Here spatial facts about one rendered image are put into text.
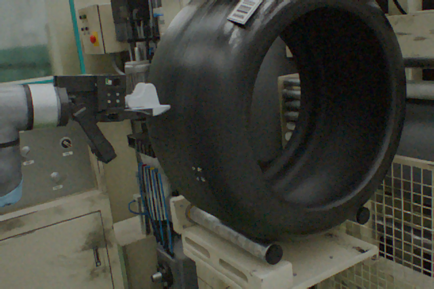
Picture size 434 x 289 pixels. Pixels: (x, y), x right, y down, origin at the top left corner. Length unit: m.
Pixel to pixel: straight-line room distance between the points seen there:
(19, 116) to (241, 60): 0.38
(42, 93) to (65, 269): 0.92
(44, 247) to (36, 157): 0.28
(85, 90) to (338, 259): 0.73
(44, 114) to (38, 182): 0.79
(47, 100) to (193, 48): 0.28
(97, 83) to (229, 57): 0.23
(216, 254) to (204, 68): 0.50
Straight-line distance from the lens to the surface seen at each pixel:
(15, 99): 0.80
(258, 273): 1.05
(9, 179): 0.82
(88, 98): 0.85
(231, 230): 1.13
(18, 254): 1.58
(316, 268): 1.18
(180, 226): 1.30
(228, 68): 0.85
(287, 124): 1.62
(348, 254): 1.24
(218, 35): 0.87
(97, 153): 0.87
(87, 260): 1.65
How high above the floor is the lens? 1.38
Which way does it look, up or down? 14 degrees down
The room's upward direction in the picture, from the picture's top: 6 degrees counter-clockwise
